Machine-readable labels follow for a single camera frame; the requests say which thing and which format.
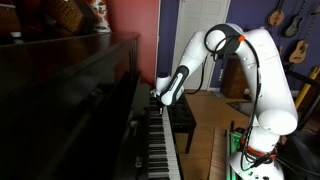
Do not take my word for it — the black piano bench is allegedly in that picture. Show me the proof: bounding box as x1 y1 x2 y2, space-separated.
167 92 198 155

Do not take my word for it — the woven basket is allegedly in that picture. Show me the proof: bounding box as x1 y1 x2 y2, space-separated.
44 0 86 35

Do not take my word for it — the yellow pole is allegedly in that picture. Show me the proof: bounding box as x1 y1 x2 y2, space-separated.
294 65 320 110

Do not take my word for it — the wooden table board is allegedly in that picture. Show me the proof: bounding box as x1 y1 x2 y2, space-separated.
208 126 232 180

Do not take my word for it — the black upright piano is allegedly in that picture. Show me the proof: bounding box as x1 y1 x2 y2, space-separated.
0 31 183 180

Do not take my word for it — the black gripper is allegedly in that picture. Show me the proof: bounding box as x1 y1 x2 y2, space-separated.
149 87 166 108

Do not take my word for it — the small wooden ukulele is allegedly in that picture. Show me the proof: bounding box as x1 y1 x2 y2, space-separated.
288 39 310 65

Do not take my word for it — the floral patterned vase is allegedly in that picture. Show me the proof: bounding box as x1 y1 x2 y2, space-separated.
89 0 112 34

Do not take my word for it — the dark electric guitar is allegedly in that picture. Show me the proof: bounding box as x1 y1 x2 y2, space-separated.
284 0 307 39

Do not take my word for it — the brown wooden cabinet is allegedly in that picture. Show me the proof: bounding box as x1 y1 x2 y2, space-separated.
219 54 250 100

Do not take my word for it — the white panel door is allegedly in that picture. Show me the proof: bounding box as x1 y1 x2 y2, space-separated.
171 0 232 92

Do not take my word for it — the dark floor mat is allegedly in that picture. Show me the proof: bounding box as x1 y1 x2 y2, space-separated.
227 100 253 117

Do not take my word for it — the black stand frame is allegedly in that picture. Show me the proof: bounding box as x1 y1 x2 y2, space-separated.
282 62 320 132

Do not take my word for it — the aluminium frame rail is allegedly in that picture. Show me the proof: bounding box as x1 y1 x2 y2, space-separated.
225 129 242 180

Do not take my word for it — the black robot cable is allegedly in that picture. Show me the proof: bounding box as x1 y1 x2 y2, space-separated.
185 32 279 172

